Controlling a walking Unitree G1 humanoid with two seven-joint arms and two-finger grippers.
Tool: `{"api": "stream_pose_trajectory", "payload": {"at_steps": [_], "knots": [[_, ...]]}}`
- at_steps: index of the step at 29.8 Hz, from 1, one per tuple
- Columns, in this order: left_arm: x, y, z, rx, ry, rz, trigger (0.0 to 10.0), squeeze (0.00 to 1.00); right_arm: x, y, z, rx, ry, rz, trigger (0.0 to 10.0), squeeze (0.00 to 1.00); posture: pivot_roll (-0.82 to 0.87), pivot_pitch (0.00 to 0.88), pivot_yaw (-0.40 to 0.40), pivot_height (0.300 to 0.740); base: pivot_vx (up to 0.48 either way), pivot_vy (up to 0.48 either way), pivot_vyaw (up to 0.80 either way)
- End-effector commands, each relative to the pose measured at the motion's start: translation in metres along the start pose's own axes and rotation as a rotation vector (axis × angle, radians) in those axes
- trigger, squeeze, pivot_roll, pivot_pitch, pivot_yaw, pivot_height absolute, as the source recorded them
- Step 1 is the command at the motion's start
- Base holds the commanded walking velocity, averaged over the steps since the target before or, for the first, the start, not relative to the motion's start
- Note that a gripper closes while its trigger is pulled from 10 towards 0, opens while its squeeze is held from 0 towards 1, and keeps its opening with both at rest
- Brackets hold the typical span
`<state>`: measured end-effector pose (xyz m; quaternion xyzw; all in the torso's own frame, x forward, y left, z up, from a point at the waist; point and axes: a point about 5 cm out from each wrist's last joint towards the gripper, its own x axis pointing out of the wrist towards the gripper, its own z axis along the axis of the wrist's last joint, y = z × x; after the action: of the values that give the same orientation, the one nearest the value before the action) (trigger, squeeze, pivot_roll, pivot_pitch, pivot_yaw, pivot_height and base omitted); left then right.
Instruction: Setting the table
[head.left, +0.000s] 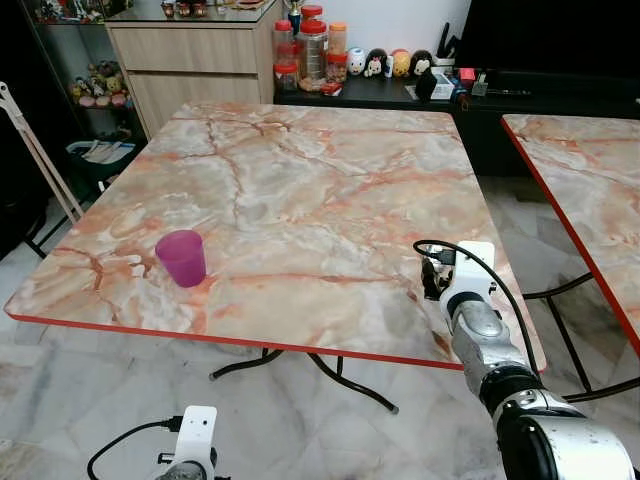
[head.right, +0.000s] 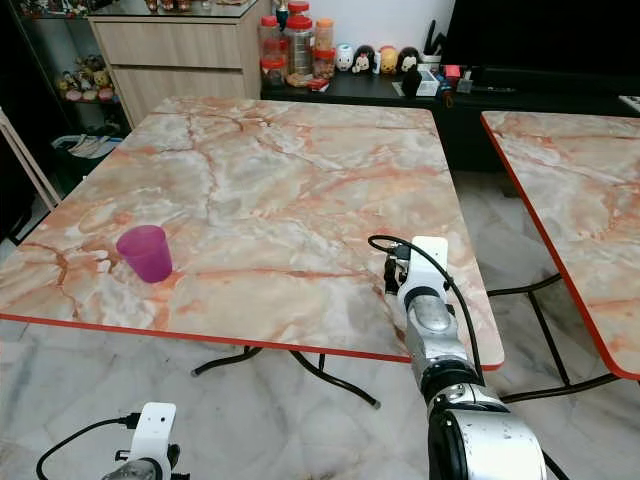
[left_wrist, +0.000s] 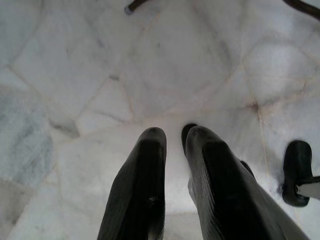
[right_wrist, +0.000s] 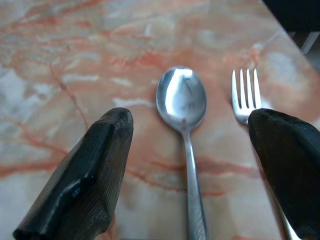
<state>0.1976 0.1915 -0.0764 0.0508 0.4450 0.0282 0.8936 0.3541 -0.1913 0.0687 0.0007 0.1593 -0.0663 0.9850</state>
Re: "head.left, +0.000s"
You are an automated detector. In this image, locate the marble top folding table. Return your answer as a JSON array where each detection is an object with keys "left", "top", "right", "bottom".
[
  {"left": 4, "top": 101, "right": 548, "bottom": 414},
  {"left": 500, "top": 113, "right": 640, "bottom": 403}
]

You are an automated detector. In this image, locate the black round plush toy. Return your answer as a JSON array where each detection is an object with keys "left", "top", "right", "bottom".
[{"left": 411, "top": 48, "right": 435, "bottom": 79}]

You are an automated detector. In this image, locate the yellow round plush toy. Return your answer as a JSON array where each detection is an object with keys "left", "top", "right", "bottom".
[{"left": 390, "top": 48, "right": 413, "bottom": 79}]

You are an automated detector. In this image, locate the black and white plush toy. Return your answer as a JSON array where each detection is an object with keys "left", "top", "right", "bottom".
[{"left": 366, "top": 48, "right": 390, "bottom": 79}]

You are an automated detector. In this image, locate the white round plush toy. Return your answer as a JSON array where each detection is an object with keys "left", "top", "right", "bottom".
[{"left": 347, "top": 48, "right": 368, "bottom": 78}]

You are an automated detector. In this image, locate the small red-lidded jar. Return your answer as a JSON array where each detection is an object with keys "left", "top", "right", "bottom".
[
  {"left": 326, "top": 53, "right": 350, "bottom": 84},
  {"left": 274, "top": 62, "right": 300, "bottom": 92}
]

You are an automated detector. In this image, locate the large clear red-lidded jar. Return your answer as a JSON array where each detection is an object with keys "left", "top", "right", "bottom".
[{"left": 299, "top": 20, "right": 330, "bottom": 88}]

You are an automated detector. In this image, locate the purple plastic cup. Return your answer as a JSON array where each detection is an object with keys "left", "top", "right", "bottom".
[{"left": 155, "top": 229, "right": 208, "bottom": 289}]

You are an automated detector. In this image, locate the orange-lidded clear jar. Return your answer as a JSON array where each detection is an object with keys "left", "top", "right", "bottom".
[{"left": 328, "top": 22, "right": 349, "bottom": 56}]

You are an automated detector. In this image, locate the black flat television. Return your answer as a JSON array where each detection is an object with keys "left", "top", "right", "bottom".
[{"left": 455, "top": 0, "right": 640, "bottom": 77}]

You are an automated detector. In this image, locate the tall red-lidded jar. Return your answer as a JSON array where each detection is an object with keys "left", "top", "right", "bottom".
[{"left": 275, "top": 19, "right": 298, "bottom": 65}]

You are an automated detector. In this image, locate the light wooden cabinet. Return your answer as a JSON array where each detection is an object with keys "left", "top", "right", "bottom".
[{"left": 105, "top": 0, "right": 291, "bottom": 137}]

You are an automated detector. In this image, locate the dark basket with papers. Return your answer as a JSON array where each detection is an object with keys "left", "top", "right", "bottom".
[{"left": 67, "top": 138, "right": 137, "bottom": 187}]

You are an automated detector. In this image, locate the white folding rack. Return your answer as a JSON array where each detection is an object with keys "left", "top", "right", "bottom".
[{"left": 0, "top": 82, "right": 87, "bottom": 227}]

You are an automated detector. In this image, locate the dark display shelf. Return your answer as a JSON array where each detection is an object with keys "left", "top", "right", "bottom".
[{"left": 20, "top": 0, "right": 136, "bottom": 146}]

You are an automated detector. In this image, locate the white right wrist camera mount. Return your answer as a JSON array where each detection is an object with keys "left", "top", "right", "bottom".
[{"left": 453, "top": 241, "right": 498, "bottom": 313}]

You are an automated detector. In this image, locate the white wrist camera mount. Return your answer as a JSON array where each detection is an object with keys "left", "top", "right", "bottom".
[
  {"left": 453, "top": 241, "right": 498, "bottom": 313},
  {"left": 174, "top": 405, "right": 218, "bottom": 475}
]

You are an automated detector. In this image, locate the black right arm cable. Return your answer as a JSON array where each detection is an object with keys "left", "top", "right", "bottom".
[{"left": 412, "top": 238, "right": 538, "bottom": 379}]

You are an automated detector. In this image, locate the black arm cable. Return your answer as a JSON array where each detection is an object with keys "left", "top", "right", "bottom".
[
  {"left": 412, "top": 238, "right": 538, "bottom": 379},
  {"left": 86, "top": 416, "right": 184, "bottom": 480}
]

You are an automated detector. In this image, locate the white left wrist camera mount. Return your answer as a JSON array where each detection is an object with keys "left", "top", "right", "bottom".
[{"left": 174, "top": 405, "right": 218, "bottom": 475}]

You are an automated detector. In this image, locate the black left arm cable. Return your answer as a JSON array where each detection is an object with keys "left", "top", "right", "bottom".
[{"left": 86, "top": 416, "right": 184, "bottom": 480}]

